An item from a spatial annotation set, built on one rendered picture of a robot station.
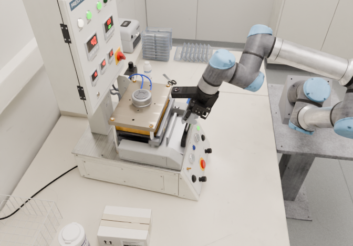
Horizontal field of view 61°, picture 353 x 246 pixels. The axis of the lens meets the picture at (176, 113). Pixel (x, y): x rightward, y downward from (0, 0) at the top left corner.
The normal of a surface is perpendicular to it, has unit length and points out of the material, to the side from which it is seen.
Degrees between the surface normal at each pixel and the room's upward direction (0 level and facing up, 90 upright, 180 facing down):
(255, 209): 0
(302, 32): 90
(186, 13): 90
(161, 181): 90
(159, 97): 0
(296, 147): 0
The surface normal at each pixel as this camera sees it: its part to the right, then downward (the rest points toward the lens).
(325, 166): 0.00, -0.74
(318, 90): -0.04, -0.18
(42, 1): -0.23, 0.65
